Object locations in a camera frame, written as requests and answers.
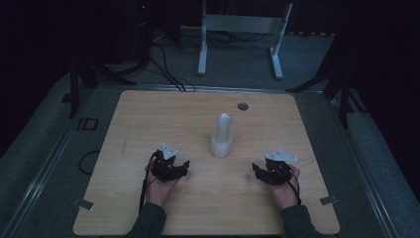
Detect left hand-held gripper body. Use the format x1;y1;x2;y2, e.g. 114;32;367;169
150;143;186;183

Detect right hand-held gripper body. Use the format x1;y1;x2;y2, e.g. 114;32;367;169
262;148;298;186

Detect person's left hand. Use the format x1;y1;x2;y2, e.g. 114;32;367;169
145;165;182;208

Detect person's right hand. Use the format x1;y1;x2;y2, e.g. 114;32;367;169
268;164;302;210

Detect grey tape strip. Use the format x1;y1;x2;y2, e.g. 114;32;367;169
72;197;96;212
319;195;341;206

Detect black tripod stand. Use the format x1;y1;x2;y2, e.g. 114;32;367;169
66;49;138;119
285;33;368;130

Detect white power strip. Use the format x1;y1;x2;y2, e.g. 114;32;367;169
286;31;337;37

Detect dark equipment cabinet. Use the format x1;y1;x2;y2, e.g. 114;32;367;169
108;0;156;65

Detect white metal stand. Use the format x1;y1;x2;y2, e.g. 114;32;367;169
197;0;294;80

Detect right hand-held gripper cable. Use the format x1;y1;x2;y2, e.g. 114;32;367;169
286;169;303;206

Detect hand-held gripper cable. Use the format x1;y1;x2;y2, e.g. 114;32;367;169
286;169;303;206
138;152;158;214

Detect left hand-held gripper cable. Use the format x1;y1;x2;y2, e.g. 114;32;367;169
138;152;158;214

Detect black cable loop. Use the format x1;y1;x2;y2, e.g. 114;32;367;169
77;150;101;177

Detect black floor cables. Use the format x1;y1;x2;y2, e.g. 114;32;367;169
148;42;196;93

